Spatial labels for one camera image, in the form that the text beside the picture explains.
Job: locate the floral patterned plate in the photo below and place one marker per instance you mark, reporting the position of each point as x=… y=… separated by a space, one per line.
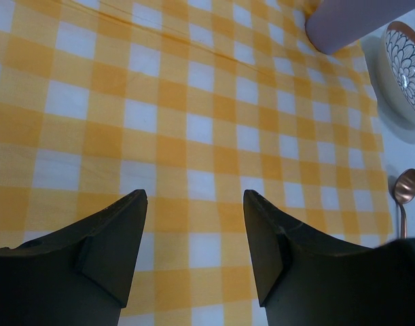
x=395 y=69

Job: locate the lilac cup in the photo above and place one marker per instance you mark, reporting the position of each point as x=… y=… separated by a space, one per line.
x=336 y=24

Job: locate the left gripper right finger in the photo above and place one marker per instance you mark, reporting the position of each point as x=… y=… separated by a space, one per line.
x=306 y=277

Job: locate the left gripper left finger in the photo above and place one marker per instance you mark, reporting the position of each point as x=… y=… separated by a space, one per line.
x=78 y=275

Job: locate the yellow checkered cloth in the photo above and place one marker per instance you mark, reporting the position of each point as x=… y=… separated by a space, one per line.
x=194 y=102

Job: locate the copper spoon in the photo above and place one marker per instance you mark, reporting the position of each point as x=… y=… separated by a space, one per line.
x=404 y=192

